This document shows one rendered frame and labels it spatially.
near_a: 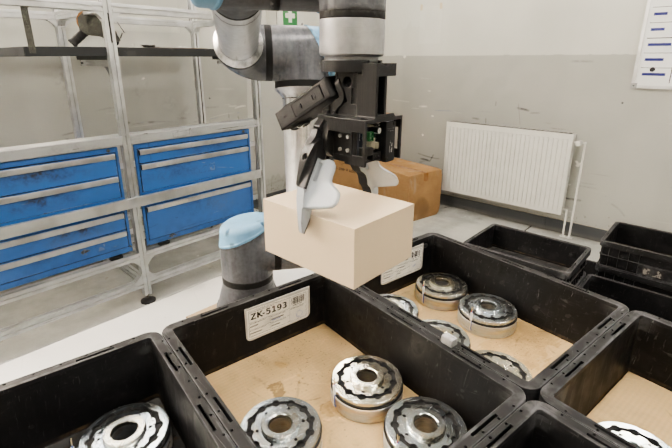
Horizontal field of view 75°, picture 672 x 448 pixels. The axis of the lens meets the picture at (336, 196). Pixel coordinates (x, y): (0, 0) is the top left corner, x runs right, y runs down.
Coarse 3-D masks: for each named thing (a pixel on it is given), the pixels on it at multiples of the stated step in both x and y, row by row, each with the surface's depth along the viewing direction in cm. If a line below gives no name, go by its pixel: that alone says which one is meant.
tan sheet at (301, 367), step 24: (312, 336) 77; (336, 336) 77; (240, 360) 71; (264, 360) 71; (288, 360) 71; (312, 360) 71; (336, 360) 71; (216, 384) 66; (240, 384) 66; (264, 384) 66; (288, 384) 66; (312, 384) 66; (240, 408) 61; (336, 432) 57; (360, 432) 57
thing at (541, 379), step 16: (416, 240) 93; (448, 240) 93; (496, 256) 85; (528, 272) 79; (368, 288) 73; (576, 288) 74; (384, 304) 69; (608, 304) 69; (416, 320) 64; (608, 320) 65; (592, 336) 61; (464, 352) 58; (576, 352) 57; (496, 368) 55; (544, 368) 55; (560, 368) 55; (528, 384) 52; (544, 384) 52; (528, 400) 52
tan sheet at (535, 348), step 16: (416, 304) 87; (448, 320) 82; (512, 336) 77; (528, 336) 77; (544, 336) 77; (512, 352) 73; (528, 352) 73; (544, 352) 73; (560, 352) 73; (528, 368) 69
